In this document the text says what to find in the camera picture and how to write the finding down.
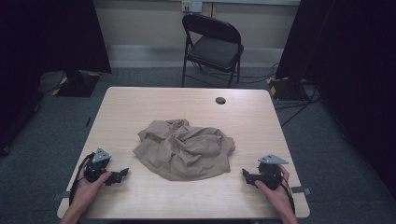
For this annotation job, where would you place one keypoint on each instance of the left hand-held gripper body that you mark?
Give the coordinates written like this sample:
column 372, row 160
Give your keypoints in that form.
column 97, row 166

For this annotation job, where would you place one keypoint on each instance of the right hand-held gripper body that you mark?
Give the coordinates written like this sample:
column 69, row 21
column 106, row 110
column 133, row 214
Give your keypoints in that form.
column 270, row 174

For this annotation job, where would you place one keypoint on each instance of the tan cloth garment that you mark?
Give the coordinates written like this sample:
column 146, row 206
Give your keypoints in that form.
column 183, row 149

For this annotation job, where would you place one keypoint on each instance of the person's right hand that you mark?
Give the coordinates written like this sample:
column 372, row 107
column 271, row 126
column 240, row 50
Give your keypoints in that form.
column 277, row 196

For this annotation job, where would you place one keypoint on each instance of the person's left hand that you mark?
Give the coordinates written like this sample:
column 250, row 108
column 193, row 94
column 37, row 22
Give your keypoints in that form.
column 88, row 191

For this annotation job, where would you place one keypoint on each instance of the black stand base striped tape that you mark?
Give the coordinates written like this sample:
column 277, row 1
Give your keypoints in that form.
column 286, row 88

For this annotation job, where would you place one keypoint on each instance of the black folding chair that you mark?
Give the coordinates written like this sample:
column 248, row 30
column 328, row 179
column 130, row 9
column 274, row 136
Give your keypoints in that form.
column 214, row 49

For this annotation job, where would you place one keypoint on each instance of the white wall socket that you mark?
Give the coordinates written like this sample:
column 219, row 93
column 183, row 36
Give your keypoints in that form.
column 191, row 5

